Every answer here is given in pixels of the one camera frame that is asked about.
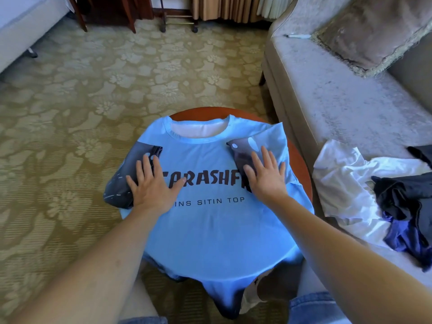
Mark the round wooden table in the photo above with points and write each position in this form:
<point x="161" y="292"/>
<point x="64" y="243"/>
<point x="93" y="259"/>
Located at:
<point x="297" y="165"/>

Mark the pile of clothes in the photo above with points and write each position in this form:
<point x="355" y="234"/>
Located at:
<point x="344" y="185"/>

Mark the person's left hand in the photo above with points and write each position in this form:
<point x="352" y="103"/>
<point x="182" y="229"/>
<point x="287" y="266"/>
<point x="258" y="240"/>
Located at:
<point x="154" y="192"/>

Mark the person's right hand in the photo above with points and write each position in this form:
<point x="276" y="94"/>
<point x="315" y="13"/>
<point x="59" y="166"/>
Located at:
<point x="266" y="178"/>

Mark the white sheer curtain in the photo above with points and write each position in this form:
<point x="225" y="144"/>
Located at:
<point x="273" y="4"/>

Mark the dark wooden wall panel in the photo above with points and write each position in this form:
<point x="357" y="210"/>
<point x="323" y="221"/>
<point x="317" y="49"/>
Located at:
<point x="143" y="6"/>

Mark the light blue gradient splatter T-shirt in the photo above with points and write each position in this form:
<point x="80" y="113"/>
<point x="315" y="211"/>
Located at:
<point x="223" y="232"/>

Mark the dark wooden nightstand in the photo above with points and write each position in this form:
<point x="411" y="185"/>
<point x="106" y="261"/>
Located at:
<point x="101" y="4"/>

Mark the brown fringed cushion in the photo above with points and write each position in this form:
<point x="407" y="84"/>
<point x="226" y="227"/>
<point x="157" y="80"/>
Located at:
<point x="374" y="30"/>

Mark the navy T-shirt white chest emblem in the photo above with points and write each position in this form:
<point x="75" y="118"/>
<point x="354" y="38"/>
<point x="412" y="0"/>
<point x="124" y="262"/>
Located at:
<point x="405" y="195"/>

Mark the grey velvet chaise sofa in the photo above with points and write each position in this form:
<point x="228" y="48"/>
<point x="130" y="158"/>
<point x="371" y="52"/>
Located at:
<point x="324" y="97"/>

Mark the person's right leg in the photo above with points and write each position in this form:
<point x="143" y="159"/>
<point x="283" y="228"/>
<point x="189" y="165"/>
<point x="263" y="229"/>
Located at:
<point x="280" y="283"/>

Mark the small white flat object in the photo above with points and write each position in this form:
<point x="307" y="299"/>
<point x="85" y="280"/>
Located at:
<point x="297" y="36"/>

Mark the black valet stand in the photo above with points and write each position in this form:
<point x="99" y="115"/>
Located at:
<point x="177" y="20"/>

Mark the white sneaker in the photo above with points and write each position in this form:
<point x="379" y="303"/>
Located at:
<point x="250" y="300"/>

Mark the person's left forearm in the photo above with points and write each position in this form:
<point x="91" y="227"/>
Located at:
<point x="81" y="273"/>

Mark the person's right forearm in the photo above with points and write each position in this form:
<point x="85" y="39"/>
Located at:
<point x="364" y="266"/>

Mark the beige curtain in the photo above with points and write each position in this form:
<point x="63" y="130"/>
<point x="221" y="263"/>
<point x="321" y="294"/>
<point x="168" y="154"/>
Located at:
<point x="226" y="6"/>

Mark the blue denim shorts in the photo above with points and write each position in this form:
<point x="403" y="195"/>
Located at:
<point x="317" y="310"/>

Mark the white bed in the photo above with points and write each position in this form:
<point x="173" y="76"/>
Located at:
<point x="23" y="27"/>

